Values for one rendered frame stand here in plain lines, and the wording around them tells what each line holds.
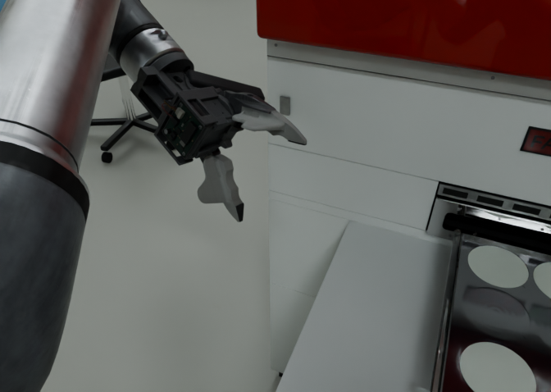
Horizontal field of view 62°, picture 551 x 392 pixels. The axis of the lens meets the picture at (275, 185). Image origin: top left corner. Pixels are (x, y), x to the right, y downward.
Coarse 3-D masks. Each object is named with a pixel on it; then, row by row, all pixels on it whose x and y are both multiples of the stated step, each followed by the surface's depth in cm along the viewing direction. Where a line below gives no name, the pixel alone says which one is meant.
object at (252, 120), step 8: (248, 112) 54; (256, 112) 53; (264, 112) 52; (272, 112) 52; (240, 120) 52; (248, 120) 52; (256, 120) 52; (264, 120) 52; (272, 120) 52; (280, 120) 51; (288, 120) 52; (248, 128) 49; (256, 128) 49; (264, 128) 49; (272, 128) 50; (280, 128) 51; (288, 128) 51; (296, 128) 51; (288, 136) 51; (296, 136) 51; (304, 144) 51
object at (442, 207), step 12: (444, 204) 89; (456, 204) 88; (468, 204) 88; (480, 204) 88; (432, 216) 92; (444, 216) 91; (468, 216) 89; (480, 216) 88; (492, 216) 87; (504, 216) 86; (516, 216) 85; (528, 216) 85; (432, 228) 94; (444, 228) 93; (456, 228) 93; (516, 228) 86; (528, 228) 85; (540, 228) 84; (504, 240) 90; (540, 252) 87
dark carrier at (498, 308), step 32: (544, 256) 83; (480, 288) 77; (512, 288) 77; (480, 320) 72; (512, 320) 72; (544, 320) 72; (448, 352) 67; (544, 352) 67; (448, 384) 63; (544, 384) 64
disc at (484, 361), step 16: (464, 352) 67; (480, 352) 67; (496, 352) 67; (512, 352) 67; (464, 368) 65; (480, 368) 65; (496, 368) 65; (512, 368) 65; (528, 368) 65; (480, 384) 63; (496, 384) 63; (512, 384) 63; (528, 384) 63
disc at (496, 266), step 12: (480, 252) 84; (492, 252) 84; (504, 252) 84; (480, 264) 81; (492, 264) 81; (504, 264) 81; (516, 264) 81; (480, 276) 79; (492, 276) 79; (504, 276) 79; (516, 276) 79
